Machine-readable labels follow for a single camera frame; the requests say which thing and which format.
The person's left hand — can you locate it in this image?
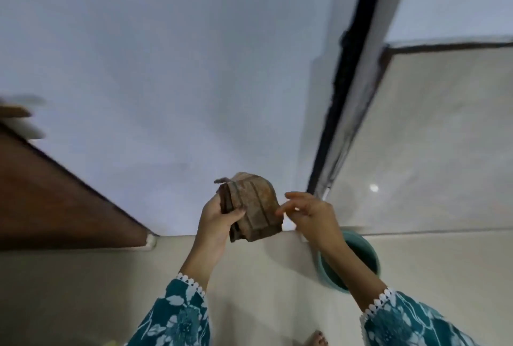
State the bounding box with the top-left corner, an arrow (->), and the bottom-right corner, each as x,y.
197,193 -> 246,256

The person's right hand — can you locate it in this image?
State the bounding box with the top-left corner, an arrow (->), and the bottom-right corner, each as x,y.
275,191 -> 346,253

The brown cloth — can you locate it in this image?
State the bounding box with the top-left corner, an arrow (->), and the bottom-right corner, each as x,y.
213,172 -> 284,243

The person's left forearm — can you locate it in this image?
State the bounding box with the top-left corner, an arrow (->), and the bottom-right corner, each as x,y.
177,243 -> 226,292

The teal plastic bucket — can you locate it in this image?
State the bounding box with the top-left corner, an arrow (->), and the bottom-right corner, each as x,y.
317,230 -> 380,293

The teal floral left sleeve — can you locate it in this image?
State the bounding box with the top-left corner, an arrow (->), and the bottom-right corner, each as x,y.
125,273 -> 212,346

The teal floral sleeve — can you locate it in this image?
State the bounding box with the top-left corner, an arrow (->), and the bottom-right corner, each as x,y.
125,273 -> 212,346
359,287 -> 483,346

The person's foot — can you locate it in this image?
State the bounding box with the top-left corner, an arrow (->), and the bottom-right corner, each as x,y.
303,329 -> 330,346

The teal floral right sleeve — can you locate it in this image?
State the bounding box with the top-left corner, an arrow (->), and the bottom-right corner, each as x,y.
359,287 -> 483,346

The brown wooden door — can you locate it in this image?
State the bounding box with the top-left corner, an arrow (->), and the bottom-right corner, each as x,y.
0,119 -> 158,252

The black door frame strip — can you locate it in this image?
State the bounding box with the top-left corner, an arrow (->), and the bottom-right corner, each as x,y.
306,0 -> 417,198

